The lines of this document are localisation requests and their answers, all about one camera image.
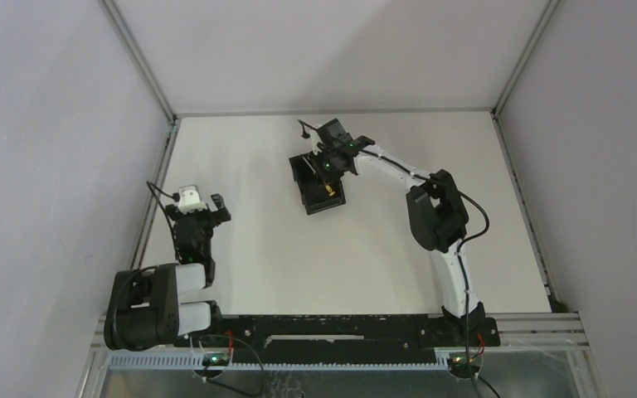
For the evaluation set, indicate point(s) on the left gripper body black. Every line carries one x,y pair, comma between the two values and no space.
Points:
198,217

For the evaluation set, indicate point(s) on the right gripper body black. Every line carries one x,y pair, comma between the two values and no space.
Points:
328,167

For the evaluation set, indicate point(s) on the yellow black screwdriver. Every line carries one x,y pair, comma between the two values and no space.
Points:
319,177

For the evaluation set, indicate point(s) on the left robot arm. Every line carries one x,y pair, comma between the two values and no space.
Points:
145,307

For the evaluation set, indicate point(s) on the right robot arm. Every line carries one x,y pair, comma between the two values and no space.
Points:
436,209

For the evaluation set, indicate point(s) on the black plastic bin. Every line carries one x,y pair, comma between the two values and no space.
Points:
313,197

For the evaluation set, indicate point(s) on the left controller board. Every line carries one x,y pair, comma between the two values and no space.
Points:
212,360

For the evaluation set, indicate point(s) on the controller board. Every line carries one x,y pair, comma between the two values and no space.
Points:
462,367
212,360

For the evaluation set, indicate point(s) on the right controller board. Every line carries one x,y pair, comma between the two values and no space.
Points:
462,367

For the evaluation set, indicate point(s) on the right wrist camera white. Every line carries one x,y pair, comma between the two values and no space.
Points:
316,142

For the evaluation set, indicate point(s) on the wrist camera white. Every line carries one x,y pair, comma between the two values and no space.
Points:
316,142
189,200

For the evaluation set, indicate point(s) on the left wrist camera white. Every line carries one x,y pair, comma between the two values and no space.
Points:
189,200

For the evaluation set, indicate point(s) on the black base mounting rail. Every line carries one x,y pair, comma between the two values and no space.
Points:
342,340

